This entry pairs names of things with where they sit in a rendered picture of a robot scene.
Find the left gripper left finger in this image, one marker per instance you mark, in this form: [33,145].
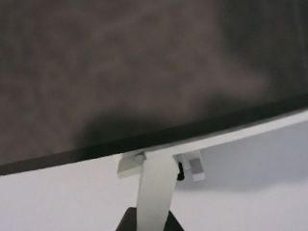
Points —
[128,221]

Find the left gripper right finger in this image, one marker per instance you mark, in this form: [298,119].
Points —
[172,224]

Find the green circuit board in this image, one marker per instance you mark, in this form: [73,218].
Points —
[161,169]

